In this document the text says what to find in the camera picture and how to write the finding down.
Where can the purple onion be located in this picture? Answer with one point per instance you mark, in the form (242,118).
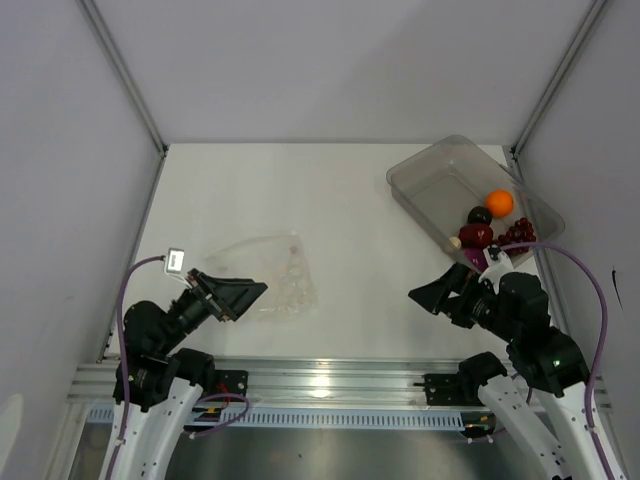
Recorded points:
(476,257)

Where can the clear plastic bin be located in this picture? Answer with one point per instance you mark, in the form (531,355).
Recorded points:
(440,185)

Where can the dark red apple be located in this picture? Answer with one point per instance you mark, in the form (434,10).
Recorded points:
(476,235)

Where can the red grape bunch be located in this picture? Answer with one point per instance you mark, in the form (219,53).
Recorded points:
(522,231)

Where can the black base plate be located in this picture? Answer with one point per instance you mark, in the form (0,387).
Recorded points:
(223,383)
(445,390)

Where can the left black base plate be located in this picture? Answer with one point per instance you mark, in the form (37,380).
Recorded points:
(223,383)

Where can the small beige mushroom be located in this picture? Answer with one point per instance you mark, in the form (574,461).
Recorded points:
(454,243)

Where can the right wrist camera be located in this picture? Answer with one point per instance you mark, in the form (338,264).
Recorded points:
(498,265)

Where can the right aluminium frame post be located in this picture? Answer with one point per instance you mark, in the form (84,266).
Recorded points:
(578,43)

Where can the clear zip top bag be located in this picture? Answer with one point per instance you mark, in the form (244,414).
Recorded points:
(278,261)

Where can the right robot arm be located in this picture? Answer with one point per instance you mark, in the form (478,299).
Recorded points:
(514,307)

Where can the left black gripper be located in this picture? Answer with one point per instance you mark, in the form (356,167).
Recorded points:
(229,296)

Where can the aluminium mounting rail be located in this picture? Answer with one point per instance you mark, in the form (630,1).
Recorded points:
(325,383)

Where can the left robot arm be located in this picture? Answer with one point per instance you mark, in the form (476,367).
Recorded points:
(159,382)

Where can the left aluminium frame post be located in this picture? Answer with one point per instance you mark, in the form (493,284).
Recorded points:
(107,44)

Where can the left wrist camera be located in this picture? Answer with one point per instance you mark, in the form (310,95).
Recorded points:
(174,261)

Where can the aluminium frame post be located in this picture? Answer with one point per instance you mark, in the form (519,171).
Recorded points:
(107,44)
(578,43)

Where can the orange fruit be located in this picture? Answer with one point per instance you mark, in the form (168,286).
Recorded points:
(500,203)

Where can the slotted cable duct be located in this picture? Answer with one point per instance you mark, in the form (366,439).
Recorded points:
(203,418)

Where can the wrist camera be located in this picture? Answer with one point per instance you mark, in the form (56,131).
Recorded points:
(498,265)
(174,261)

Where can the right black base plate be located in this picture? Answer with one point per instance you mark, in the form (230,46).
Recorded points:
(445,390)

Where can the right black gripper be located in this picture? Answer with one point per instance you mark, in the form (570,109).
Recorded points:
(433,294)

